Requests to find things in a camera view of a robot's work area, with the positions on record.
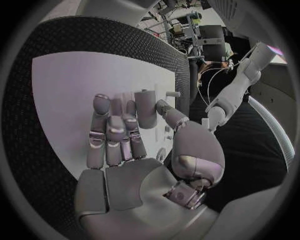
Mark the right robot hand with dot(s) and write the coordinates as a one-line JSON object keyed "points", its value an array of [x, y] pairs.
{"points": [[140, 187]]}

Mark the grey cylinder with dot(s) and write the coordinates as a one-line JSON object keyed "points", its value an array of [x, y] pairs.
{"points": [[145, 108]]}

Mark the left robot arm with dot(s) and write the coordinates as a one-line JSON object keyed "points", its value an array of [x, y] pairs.
{"points": [[234, 93]]}

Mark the white task board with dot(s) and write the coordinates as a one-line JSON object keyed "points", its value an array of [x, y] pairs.
{"points": [[70, 90]]}

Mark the grey gear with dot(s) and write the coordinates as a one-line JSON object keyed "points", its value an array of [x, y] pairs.
{"points": [[161, 154]]}

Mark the grey peg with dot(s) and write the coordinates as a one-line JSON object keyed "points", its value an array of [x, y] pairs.
{"points": [[173, 94]]}

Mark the metal workshop rack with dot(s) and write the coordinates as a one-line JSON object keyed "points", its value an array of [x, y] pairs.
{"points": [[185, 28]]}

